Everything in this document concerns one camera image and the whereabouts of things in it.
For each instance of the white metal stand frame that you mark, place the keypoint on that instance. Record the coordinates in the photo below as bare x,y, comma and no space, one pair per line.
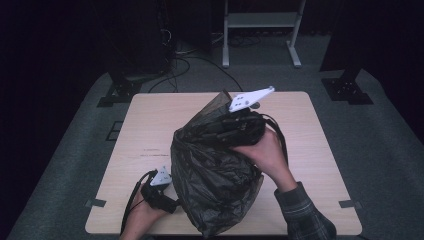
260,19

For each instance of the grey tape strip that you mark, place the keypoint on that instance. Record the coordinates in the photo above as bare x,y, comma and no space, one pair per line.
350,204
96,202

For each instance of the black plastic garbage bag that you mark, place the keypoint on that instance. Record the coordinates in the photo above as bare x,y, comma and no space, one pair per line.
213,180

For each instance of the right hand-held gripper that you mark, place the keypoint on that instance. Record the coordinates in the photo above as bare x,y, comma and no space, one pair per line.
248,98

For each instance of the black metal stand base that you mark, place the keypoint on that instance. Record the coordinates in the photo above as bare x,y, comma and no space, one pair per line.
120,93
348,91

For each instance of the person's left hand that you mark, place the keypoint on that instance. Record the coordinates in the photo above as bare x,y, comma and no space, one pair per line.
140,220

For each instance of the person's right hand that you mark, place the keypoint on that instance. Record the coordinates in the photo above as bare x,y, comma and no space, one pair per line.
270,156

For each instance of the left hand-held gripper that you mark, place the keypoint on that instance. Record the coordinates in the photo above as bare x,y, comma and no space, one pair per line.
156,196

